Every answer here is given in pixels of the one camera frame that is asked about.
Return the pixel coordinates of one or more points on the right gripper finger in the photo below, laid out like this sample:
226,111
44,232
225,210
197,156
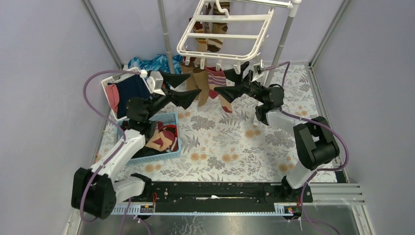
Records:
235,77
231,93

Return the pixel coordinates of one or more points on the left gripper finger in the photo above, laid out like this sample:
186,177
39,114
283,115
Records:
174,80
184,99

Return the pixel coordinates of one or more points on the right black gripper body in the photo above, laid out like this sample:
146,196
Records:
255,89

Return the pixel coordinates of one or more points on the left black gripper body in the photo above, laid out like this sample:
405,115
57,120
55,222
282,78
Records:
166,99

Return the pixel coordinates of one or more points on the red striped sock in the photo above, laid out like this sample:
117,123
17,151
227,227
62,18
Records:
216,78

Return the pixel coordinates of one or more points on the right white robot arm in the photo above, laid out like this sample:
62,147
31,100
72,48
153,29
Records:
314,140

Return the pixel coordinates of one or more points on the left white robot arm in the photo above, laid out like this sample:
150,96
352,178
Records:
95,190

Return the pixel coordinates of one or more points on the pile of socks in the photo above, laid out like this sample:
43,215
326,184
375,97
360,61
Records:
165,138

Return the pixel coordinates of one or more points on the blue laundry basket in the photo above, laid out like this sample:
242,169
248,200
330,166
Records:
145,156

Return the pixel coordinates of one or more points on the blue patterned cloth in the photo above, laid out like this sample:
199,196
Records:
158,63

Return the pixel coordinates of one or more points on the tan ribbed sock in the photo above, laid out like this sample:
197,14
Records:
201,79

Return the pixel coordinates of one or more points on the brown patterned hanging sock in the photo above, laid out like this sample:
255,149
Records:
215,44

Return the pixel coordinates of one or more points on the white laundry basket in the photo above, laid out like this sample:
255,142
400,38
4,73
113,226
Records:
129,72

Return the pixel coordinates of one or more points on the dark navy cloth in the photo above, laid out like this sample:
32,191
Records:
132,86

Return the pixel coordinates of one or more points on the striped green tan sock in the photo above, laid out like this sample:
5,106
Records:
202,27

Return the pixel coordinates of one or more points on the pink cloth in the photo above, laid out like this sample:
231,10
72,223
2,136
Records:
113,97

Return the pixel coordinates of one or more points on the silver drying rack stand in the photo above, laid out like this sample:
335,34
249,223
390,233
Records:
259,38

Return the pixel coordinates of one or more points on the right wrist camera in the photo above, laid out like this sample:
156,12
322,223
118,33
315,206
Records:
258,70

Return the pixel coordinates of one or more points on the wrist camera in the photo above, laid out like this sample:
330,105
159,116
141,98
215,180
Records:
258,70
155,83

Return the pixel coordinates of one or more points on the white sock hanger frame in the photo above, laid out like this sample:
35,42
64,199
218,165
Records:
232,46

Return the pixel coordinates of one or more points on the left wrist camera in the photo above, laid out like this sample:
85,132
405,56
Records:
155,83

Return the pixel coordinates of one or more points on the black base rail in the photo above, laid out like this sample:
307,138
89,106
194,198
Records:
219,197

